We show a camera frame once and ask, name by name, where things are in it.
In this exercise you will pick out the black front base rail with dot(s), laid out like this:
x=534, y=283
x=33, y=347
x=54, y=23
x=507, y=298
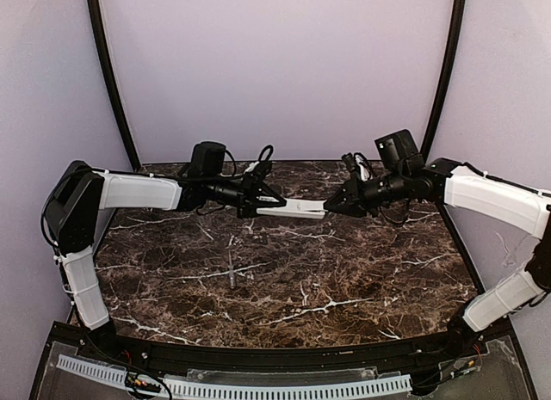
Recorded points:
x=420, y=356

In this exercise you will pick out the white right cable duct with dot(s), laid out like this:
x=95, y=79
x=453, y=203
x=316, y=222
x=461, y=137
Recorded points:
x=181, y=389

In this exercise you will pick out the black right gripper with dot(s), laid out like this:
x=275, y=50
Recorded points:
x=354, y=198

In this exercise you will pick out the black corner post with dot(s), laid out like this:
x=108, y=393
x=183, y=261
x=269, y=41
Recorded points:
x=442, y=87
x=108, y=73

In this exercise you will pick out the black left corner post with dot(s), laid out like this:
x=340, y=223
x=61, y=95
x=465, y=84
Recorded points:
x=108, y=73

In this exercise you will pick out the white remote control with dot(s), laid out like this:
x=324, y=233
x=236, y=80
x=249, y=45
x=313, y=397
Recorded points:
x=295, y=208

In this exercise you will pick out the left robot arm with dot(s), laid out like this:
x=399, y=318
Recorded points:
x=71, y=211

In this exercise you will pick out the black right corner post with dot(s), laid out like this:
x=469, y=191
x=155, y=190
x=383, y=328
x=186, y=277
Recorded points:
x=442, y=87

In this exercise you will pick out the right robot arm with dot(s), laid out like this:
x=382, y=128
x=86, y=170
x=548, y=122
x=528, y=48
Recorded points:
x=459, y=185

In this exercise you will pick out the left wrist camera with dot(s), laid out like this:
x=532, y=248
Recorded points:
x=263, y=157

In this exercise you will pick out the white left cable duct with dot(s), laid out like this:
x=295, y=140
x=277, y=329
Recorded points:
x=96, y=371

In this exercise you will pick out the white cable duct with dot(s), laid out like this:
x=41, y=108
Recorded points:
x=181, y=389
x=96, y=371

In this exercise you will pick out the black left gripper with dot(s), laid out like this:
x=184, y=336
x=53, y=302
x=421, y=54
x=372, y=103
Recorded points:
x=249, y=197

